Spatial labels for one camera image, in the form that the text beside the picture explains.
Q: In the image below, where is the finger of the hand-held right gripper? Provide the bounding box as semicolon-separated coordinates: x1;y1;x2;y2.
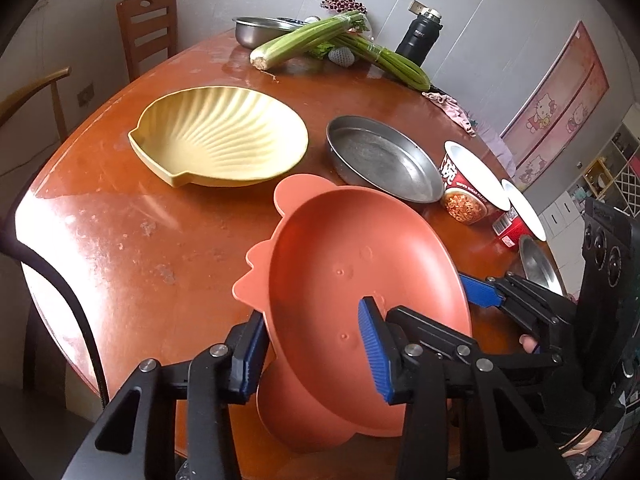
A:
457;271;576;341
492;347;565;376

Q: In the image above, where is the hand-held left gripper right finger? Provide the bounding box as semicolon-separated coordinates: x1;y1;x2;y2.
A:
357;296;568;480

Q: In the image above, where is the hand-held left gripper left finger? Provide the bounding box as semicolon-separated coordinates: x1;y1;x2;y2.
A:
65;310;271;480

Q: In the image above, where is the stainless steel bowl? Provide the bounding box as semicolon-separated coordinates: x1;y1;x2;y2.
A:
518;235;568;296

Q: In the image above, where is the red paper bowl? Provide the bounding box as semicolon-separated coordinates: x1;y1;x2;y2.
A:
492;179;547;251

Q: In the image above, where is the orange chicken-shaped plate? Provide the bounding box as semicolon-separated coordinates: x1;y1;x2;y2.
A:
256;355;416;456
232;174;473;423

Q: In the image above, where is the noodle-print paper bowl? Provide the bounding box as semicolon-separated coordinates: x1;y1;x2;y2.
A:
439;140;511;224

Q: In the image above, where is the round metal pan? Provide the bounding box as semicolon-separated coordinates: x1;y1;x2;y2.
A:
326;115;446;204

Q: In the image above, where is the yellow shell-shaped plate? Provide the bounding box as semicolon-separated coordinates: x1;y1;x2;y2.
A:
127;86;309;189

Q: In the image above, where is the white cabinet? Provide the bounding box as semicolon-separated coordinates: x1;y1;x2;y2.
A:
537;110;640;276

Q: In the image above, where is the pink crumpled cloth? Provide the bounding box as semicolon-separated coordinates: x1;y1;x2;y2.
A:
422;91;478;136

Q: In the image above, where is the tape-wrapped celery bunch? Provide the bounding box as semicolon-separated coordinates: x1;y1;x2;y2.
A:
320;32;432;92

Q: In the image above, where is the black thermos bottle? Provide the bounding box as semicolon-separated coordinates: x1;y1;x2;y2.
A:
395;9;443;67

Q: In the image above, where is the celery bunch with white base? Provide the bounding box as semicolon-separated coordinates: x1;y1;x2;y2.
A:
250;10;368;71

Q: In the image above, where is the stainless steel basin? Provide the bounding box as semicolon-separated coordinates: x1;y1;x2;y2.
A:
234;16;306;50

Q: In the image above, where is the brown wooden chair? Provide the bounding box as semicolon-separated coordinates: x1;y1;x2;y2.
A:
116;0;178;81

